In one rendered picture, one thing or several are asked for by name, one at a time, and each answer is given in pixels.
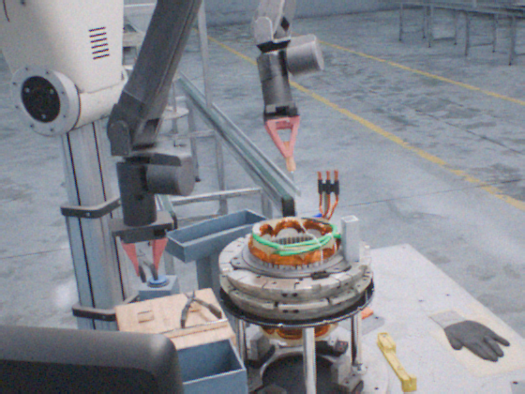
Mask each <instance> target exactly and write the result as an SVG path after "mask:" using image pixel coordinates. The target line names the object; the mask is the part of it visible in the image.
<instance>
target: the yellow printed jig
mask: <svg viewBox="0 0 525 394"><path fill-rule="evenodd" d="M376 345H377V346H378V348H379V350H380V351H381V353H382V355H383V357H384V358H385V360H386V361H387V363H389V364H390V366H391V367H392V369H393V370H394V372H395V374H396V375H397V377H398V380H399V381H400V383H401V390H402V391H403V393H405V392H406V393H408V392H414V391H416V384H417V378H416V376H415V375H414V374H410V375H409V374H408V372H407V371H406V369H405V368H404V367H403V365H402V364H401V362H400V361H399V359H398V357H397V356H396V353H397V344H396V343H394V342H393V340H392V339H391V336H390V335H389V333H388V332H387V331H384V332H378V339H377V340H376Z"/></svg>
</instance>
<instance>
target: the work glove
mask: <svg viewBox="0 0 525 394"><path fill-rule="evenodd" d="M429 318H431V319H433V320H434V322H435V323H437V324H438V325H439V326H440V327H441V328H442V329H443V330H444V332H445V335H446V338H447V339H448V341H449V343H450V345H451V347H452V348H453V349H454V350H461V349H462V345H463V346H465V347H467V348H469V349H470V350H473V352H474V353H475V354H477V355H478V356H480V357H481V358H482V359H484V360H490V361H492V362H497V361H498V357H504V351H503V350H502V349H501V348H500V346H499V345H498V343H497V342H496V341H498V342H499V343H500V344H501V345H504V346H505V347H510V346H511V343H510V342H509V341H508V339H507V338H504V337H502V336H500V335H498V334H497V333H496V332H494V331H493V330H492V329H491V328H489V327H488V326H486V325H484V324H481V323H478V322H475V321H473V320H469V319H465V318H463V317H462V316H460V315H459V314H458V312H457V311H455V310H449V311H440V312H437V313H433V314H431V315H429ZM488 345H489V347H488ZM491 349H492V350H491Z"/></svg>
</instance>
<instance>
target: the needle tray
mask: <svg viewBox="0 0 525 394"><path fill-rule="evenodd" d="M269 220H270V219H268V218H266V217H264V216H261V215H259V214H257V213H255V212H253V211H250V210H248V209H244V210H241V211H237V212H234V213H231V214H228V215H225V216H222V217H218V218H215V219H211V220H206V221H202V222H199V223H196V224H192V225H189V226H186V227H183V228H180V229H176V230H173V231H170V232H167V233H166V234H167V239H168V240H167V243H166V246H165V248H164V250H165V251H167V252H168V253H170V254H171V255H173V256H174V257H176V258H177V259H179V260H181V261H182V262H184V263H188V262H191V261H194V260H195V266H196V275H197V284H198V291H201V290H206V289H211V291H212V293H213V295H214V297H215V299H216V301H217V303H218V304H219V306H220V308H221V309H222V311H223V312H224V314H225V316H226V318H227V320H228V321H229V323H230V325H231V327H232V330H233V332H234V333H235V331H234V320H233V316H232V315H231V314H229V313H228V312H227V311H226V310H225V309H224V308H223V306H222V304H221V302H220V299H219V290H220V286H221V281H220V274H221V269H220V266H219V257H220V254H221V253H222V252H223V250H224V249H225V248H226V247H227V246H229V245H230V244H231V243H232V242H233V241H235V240H237V239H238V238H240V237H243V238H246V235H249V234H252V229H253V227H254V225H255V224H258V223H262V222H265V221H269Z"/></svg>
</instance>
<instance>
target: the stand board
mask: <svg viewBox="0 0 525 394"><path fill-rule="evenodd" d="M195 296H196V297H198V298H199V299H200V300H202V301H204V302H206V303H208V304H211V303H212V304H213V305H214V306H215V307H217V308H218V309H219V310H220V311H221V310H222V309H221V308H220V306H219V304H218V302H217V301H216V299H215V297H214V295H213V293H212V291H211V289H206V290H201V291H196V292H195ZM187 301H188V299H187V298H186V297H185V295H184V294H181V295H172V296H167V297H162V298H157V299H152V300H146V301H142V302H136V303H131V304H126V305H122V306H116V307H115V312H116V318H117V322H118V327H119V331H123V332H139V333H145V332H154V333H158V332H162V331H166V330H171V329H176V328H180V327H181V323H180V318H181V311H182V309H183V308H184V307H185V305H186V303H187ZM150 310H154V314H155V320H149V321H144V322H139V323H138V318H137V312H140V311H150ZM221 314H222V319H227V318H226V316H225V314H224V312H223V311H221ZM216 320H218V319H217V318H216V317H215V316H214V315H213V314H211V313H210V312H209V311H208V309H206V308H204V307H203V306H202V310H201V311H193V312H188V313H187V320H186V326H194V325H198V324H203V323H207V322H212V321H216ZM228 337H231V339H232V342H233V344H234V346H235V347H236V346H237V345H236V336H235V334H234V332H233V329H232V327H231V325H230V323H229V321H228V326H224V327H220V328H215V329H210V330H205V331H202V332H197V333H192V334H187V335H183V336H178V337H174V338H171V339H172V340H173V343H174V344H175V346H176V349H179V348H183V347H188V345H192V344H197V343H201V342H206V341H213V340H218V339H223V338H228Z"/></svg>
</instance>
